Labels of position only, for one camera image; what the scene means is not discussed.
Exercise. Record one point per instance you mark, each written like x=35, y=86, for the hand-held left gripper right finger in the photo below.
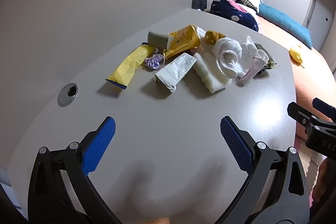
x=236, y=145

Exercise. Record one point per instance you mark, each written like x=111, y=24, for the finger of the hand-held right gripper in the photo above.
x=302, y=115
x=325, y=108

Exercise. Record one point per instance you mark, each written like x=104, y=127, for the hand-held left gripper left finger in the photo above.
x=102, y=142

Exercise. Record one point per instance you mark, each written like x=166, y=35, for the olive green packet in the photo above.
x=270, y=61

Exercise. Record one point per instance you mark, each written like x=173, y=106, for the white foam sponge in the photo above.
x=210, y=74

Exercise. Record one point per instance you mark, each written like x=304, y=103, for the long yellow wrapper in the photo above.
x=128, y=66

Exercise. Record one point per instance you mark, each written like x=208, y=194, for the white paper packet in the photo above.
x=173, y=70

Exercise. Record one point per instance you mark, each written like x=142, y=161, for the grey-green cup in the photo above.
x=157, y=38

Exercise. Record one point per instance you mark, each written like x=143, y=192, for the yellow snack bag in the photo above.
x=181, y=40

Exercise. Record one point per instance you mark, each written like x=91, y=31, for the person's right forearm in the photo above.
x=325, y=182

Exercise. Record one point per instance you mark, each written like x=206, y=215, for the bed with orange sheet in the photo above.
x=309, y=77

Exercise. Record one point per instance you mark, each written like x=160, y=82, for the yellow plush duck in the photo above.
x=296, y=54

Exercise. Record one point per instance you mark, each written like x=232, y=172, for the white pink-trimmed sock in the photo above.
x=252, y=56

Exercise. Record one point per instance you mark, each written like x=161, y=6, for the white rolled towel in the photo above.
x=228, y=53

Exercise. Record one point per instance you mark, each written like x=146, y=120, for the purple scrunchie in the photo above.
x=153, y=61

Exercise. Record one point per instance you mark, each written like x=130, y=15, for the teal cushion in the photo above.
x=283, y=20

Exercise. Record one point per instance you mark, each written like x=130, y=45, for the white door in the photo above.
x=321, y=11

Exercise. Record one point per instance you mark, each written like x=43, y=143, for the mustard yellow round object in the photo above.
x=212, y=37

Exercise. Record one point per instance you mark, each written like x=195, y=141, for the navy patterned blanket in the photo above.
x=236, y=17

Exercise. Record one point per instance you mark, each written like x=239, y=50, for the pink cloth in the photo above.
x=236, y=5

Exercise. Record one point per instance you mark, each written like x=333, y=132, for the black wall panel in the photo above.
x=199, y=2

